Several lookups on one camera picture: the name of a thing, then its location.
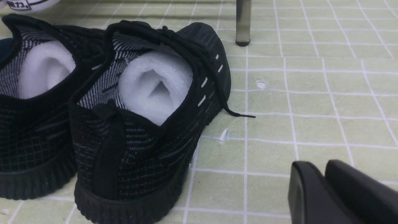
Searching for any green grid tablecloth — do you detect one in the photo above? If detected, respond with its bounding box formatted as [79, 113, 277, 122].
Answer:
[0, 0, 398, 224]

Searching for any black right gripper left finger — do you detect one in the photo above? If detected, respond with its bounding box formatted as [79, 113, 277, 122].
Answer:
[288, 161, 364, 224]

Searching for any black knit sneaker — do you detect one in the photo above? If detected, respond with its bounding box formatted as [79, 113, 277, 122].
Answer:
[0, 14, 105, 200]
[68, 21, 243, 224]

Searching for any black canvas sneaker right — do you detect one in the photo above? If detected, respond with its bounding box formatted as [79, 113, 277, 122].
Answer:
[0, 0, 60, 13]

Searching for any silver metal shoe rack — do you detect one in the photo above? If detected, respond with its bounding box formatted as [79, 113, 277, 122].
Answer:
[235, 0, 252, 47]

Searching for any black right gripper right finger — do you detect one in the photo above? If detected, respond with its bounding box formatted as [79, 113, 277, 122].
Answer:
[325, 159, 398, 224]

